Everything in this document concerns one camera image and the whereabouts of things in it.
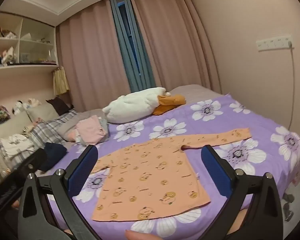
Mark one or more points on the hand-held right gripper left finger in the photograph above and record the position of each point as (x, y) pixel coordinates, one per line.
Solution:
(81, 172)

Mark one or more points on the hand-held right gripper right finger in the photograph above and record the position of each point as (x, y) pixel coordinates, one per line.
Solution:
(216, 170)

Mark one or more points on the orange printed shirt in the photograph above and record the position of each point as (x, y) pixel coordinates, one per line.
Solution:
(150, 170)

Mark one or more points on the white patterned clothes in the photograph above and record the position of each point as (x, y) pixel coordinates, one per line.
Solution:
(17, 143)

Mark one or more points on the navy garment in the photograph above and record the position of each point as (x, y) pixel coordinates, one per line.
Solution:
(55, 153)

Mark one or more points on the pink folded garment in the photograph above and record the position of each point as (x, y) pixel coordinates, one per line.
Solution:
(90, 130)

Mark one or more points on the beige pillow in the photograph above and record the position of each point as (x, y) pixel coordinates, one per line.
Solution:
(7, 135)
(41, 112)

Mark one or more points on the purple floral bed sheet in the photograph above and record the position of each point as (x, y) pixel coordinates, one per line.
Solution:
(215, 120)

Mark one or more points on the plaid blanket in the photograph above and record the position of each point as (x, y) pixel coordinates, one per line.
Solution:
(50, 130)

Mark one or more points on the grey folded garment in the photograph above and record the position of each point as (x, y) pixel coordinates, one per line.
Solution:
(103, 124)

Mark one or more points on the dark brown pillow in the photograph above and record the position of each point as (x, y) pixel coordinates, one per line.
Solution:
(58, 106)

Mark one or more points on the black and white plush toy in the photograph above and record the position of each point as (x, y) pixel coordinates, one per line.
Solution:
(20, 106)

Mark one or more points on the orange plush cloth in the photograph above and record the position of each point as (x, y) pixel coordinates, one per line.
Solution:
(167, 103)

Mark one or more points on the white duck plush toy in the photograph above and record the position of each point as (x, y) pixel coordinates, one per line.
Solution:
(132, 107)

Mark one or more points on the grey metal object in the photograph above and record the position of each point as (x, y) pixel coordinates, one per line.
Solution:
(288, 211)

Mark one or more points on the yellow hanging cloth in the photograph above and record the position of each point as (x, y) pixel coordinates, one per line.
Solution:
(60, 82)

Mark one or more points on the pink curtain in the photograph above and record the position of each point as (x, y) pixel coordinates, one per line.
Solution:
(175, 42)
(90, 55)

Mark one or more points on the blue curtain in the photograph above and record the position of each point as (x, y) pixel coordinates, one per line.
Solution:
(145, 67)

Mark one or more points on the window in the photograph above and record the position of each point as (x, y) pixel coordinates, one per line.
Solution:
(137, 60)

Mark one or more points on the white power strip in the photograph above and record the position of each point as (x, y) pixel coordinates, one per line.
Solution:
(272, 43)

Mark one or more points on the pink and white shelf items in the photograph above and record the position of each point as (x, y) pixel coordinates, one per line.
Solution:
(1, 32)

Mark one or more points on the white wall shelf unit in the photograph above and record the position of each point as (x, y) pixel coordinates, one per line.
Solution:
(27, 67)

